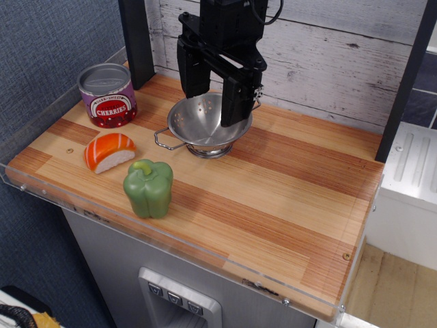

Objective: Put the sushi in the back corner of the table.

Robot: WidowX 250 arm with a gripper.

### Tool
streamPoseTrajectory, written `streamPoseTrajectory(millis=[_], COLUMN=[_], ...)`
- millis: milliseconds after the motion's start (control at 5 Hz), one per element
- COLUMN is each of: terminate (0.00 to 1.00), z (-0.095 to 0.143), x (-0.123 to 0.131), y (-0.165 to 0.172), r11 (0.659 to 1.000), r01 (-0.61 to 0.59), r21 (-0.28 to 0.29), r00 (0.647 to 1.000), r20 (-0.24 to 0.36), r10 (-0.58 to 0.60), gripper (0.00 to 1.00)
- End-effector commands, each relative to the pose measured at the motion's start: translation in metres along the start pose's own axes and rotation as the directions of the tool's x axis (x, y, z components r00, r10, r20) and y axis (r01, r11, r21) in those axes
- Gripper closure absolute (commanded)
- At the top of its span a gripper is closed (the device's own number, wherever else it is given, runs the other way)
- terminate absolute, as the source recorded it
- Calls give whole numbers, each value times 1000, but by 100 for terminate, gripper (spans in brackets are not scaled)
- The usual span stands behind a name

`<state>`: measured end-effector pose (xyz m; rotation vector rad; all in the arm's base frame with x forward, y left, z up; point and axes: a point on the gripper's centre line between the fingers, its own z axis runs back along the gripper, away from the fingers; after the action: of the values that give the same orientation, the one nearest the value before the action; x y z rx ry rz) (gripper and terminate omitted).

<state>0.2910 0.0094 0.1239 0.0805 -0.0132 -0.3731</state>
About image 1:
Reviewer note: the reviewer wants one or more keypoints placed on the water dispenser panel with buttons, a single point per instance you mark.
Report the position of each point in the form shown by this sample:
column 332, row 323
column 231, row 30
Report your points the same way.
column 177, row 300

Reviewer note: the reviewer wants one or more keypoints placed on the steel colander with handles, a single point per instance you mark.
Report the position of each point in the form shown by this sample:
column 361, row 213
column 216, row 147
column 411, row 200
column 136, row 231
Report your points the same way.
column 196, row 122

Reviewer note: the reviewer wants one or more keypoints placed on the salmon nigiri sushi toy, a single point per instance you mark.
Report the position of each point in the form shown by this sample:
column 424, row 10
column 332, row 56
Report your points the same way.
column 108, row 151

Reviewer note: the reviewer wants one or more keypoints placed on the clear acrylic table guard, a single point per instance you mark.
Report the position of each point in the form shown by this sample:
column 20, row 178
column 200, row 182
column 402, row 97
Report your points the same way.
column 283, row 212

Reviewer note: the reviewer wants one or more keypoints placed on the cherries can toy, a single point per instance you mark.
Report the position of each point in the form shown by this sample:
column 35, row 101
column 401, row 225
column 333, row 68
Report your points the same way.
column 108, row 94

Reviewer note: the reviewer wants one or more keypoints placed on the right black vertical post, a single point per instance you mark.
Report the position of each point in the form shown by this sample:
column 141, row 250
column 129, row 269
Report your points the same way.
column 413, row 65

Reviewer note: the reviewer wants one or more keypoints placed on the green bell pepper toy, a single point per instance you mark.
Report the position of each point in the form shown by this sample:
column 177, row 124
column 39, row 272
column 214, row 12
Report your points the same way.
column 148, row 187

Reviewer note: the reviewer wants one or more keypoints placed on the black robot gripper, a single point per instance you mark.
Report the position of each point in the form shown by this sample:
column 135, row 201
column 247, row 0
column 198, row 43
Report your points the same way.
column 223, row 39

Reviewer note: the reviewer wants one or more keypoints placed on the yellow cloth object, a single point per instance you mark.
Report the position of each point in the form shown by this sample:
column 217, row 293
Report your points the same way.
column 44, row 320

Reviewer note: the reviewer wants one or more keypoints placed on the black vertical post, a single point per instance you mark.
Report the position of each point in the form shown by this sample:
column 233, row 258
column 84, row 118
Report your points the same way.
column 413, row 65
column 137, row 41

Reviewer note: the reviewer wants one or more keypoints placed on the white toy sink unit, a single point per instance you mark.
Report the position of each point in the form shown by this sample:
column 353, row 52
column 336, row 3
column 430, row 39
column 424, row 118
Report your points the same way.
column 403, row 219

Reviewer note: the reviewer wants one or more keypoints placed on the grey toy fridge cabinet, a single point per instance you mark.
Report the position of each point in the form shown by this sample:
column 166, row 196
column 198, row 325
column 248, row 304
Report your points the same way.
column 115, row 259

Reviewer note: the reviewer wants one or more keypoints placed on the left black vertical post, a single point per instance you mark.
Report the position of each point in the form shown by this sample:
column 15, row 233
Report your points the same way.
column 137, row 41

